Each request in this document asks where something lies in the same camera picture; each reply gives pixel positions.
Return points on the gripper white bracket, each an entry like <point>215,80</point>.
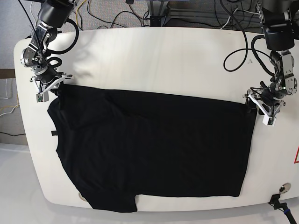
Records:
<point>43,89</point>
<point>266,106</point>

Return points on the silver table grommet left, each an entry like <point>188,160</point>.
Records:
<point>81,197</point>

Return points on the silver table grommet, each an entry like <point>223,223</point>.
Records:
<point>81,197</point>
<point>285,188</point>

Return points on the black clamp with cable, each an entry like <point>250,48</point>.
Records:
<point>277,205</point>

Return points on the silver table grommet right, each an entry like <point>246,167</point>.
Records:
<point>285,188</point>

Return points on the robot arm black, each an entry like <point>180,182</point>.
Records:
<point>279,34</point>
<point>43,61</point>

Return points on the aluminium frame post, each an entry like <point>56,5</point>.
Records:
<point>158,12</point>

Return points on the black T-shirt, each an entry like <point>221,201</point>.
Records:
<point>116,144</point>

